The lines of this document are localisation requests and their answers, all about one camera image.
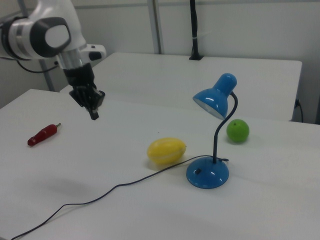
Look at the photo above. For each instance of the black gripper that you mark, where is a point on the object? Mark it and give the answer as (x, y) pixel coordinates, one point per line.
(82, 95)

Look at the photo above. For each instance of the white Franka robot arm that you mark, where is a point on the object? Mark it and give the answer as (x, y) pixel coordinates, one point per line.
(50, 37)

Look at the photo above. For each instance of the blue desk lamp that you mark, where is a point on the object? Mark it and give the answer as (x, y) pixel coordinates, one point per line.
(207, 175)

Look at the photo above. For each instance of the red chili pepper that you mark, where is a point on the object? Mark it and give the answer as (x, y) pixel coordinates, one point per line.
(42, 135)

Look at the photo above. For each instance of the white neighbouring table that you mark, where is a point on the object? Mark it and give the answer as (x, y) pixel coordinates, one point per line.
(162, 80)

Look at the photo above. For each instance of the yellow striped toy melon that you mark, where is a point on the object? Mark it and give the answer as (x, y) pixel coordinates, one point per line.
(166, 151)

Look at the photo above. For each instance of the black pole with clamp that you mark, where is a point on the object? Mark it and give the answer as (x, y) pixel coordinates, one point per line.
(195, 30)

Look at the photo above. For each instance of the green toy apple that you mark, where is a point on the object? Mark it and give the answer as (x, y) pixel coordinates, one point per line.
(238, 131)

